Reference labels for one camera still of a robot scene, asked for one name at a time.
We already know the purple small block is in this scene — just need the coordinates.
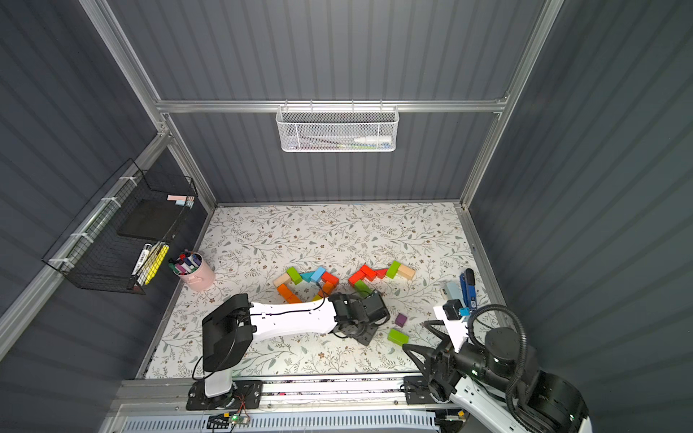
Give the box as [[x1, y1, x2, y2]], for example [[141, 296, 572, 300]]
[[395, 313, 408, 328]]

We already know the blue stapler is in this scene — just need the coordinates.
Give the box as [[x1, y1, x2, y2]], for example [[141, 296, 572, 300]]
[[460, 268, 478, 311]]

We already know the yellow highlighter pack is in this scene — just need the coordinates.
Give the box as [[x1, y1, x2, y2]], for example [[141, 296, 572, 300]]
[[138, 242, 170, 286]]

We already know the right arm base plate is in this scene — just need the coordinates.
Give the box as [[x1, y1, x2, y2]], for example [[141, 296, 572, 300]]
[[400, 375, 443, 405]]

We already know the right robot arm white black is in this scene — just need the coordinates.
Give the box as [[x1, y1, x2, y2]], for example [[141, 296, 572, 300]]
[[402, 320, 593, 432]]

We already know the black notebook in basket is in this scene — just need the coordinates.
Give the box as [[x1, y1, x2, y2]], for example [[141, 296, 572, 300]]
[[117, 200, 191, 242]]

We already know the black wire mesh basket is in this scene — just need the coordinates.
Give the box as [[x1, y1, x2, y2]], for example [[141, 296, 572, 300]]
[[43, 162, 198, 294]]

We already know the beige wooden block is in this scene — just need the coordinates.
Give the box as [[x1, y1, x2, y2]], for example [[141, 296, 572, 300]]
[[274, 272, 292, 288]]

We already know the white wire mesh basket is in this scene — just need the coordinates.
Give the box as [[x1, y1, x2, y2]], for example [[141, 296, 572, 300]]
[[275, 108, 400, 153]]

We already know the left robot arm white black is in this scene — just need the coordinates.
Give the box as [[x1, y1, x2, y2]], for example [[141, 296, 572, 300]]
[[193, 292, 391, 399]]

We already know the red block low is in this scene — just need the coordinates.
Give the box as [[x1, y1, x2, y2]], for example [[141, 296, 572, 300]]
[[360, 264, 377, 281]]

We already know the light blue block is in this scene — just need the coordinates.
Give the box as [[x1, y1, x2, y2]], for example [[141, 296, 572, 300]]
[[310, 267, 326, 283]]

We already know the pink pen cup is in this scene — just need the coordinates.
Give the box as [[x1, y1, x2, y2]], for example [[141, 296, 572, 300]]
[[168, 250, 216, 292]]

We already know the green block bottom pair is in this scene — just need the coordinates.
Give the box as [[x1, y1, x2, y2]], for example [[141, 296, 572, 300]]
[[387, 328, 410, 346]]

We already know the small circuit board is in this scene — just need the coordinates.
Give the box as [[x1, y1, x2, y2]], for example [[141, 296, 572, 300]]
[[205, 412, 251, 432]]

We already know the orange block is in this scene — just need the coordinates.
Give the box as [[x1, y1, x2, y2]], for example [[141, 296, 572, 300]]
[[319, 281, 335, 298], [277, 284, 301, 304]]

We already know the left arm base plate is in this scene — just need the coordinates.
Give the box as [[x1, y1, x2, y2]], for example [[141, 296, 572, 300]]
[[186, 380, 263, 411]]

